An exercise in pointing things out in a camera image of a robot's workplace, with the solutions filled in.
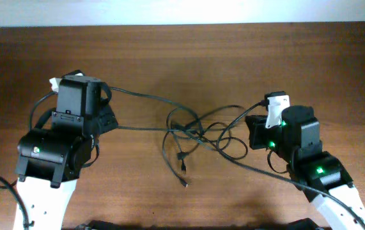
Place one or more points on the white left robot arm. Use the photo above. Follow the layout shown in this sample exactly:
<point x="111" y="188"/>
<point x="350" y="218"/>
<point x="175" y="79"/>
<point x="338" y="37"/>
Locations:
<point x="56" y="149"/>

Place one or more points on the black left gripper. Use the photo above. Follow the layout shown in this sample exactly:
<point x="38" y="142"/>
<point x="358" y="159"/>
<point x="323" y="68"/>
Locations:
<point x="110" y="122"/>

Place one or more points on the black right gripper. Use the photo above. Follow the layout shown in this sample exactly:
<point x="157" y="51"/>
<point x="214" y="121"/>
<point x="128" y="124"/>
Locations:
<point x="256" y="131"/>

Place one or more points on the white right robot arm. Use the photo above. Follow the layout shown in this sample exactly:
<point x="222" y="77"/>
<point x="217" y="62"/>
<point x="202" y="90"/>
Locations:
<point x="321" y="176"/>

